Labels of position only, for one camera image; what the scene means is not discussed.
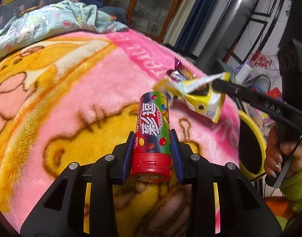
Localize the light blue cartoon quilt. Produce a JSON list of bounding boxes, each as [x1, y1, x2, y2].
[[0, 0, 130, 65]]

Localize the red picture book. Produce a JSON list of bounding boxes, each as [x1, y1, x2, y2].
[[265, 87, 283, 100]]

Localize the black speaker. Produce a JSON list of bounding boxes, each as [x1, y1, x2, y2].
[[277, 39, 302, 100]]

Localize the orange cloth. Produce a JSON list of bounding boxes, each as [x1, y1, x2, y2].
[[263, 197, 296, 219]]

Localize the yellow white snack wrapper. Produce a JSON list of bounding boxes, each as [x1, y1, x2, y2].
[[153, 71, 231, 124]]

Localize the red berry branches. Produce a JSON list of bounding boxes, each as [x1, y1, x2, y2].
[[247, 50, 278, 71]]

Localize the colourful candy tube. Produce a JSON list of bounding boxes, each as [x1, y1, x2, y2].
[[130, 91, 172, 183]]

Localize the person's right forearm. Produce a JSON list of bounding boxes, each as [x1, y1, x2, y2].
[[279, 162, 302, 213]]

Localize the silver standing air conditioner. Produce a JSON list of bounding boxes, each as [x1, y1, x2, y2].
[[195, 0, 258, 70]]

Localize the blue sofa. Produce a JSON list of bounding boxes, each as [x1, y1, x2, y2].
[[0, 0, 128, 34]]

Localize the yellow trash bin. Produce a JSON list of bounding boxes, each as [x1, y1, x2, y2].
[[237, 110, 268, 183]]

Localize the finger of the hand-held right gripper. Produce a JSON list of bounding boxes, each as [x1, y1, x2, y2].
[[211, 78, 261, 107]]

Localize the person's right hand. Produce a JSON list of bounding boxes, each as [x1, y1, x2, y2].
[[264, 127, 302, 179]]

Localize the purple candy wrapper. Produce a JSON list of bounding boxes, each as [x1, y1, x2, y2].
[[166, 57, 196, 82]]

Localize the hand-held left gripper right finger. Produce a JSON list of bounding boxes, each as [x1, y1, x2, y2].
[[169, 128, 282, 237]]

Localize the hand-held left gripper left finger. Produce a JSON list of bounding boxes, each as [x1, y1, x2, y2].
[[20, 131, 136, 237]]

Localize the pink cartoon blanket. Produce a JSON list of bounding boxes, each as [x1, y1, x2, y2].
[[0, 28, 242, 237]]

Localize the black television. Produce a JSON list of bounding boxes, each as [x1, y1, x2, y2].
[[285, 0, 302, 45]]

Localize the grey board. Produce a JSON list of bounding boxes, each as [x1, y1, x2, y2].
[[216, 59, 235, 76]]

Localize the wooden framed glass door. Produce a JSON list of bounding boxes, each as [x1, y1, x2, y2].
[[100, 0, 191, 44]]

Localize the person's green clothing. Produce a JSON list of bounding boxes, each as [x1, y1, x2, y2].
[[276, 215, 298, 231]]

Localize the white paper roll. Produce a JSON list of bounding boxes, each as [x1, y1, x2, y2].
[[236, 63, 252, 83]]

